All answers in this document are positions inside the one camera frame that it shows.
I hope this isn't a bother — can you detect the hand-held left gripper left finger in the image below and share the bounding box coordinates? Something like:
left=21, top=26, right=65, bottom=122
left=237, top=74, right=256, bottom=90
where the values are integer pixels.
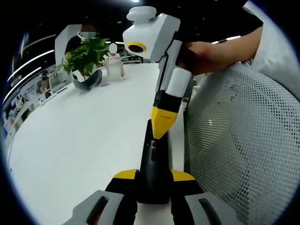
left=62, top=168, right=141, bottom=225

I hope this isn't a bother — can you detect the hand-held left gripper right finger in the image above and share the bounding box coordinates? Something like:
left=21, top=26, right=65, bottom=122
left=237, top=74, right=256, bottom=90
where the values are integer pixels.
left=170, top=169, right=242, bottom=225

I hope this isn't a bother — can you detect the black remote control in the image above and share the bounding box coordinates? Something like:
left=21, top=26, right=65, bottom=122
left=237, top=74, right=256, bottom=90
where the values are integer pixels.
left=137, top=118, right=174, bottom=205

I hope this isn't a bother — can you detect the person's right hand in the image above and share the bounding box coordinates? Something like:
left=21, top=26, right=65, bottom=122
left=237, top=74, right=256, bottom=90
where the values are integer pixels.
left=177, top=41, right=226, bottom=76

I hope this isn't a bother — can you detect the clear glass jar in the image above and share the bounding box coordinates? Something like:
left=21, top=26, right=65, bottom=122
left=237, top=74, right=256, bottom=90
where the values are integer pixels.
left=105, top=56, right=128, bottom=81

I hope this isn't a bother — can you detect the green potted plant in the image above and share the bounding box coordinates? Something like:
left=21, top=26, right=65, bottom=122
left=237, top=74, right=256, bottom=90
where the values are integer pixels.
left=53, top=37, right=111, bottom=78

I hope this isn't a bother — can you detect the grey mesh office chair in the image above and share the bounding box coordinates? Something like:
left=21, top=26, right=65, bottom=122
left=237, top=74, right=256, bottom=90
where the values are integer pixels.
left=184, top=63, right=300, bottom=225

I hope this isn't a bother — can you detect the dark plant pot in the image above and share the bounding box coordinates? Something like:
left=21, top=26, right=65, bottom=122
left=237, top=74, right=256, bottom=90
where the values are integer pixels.
left=72, top=69, right=103, bottom=91

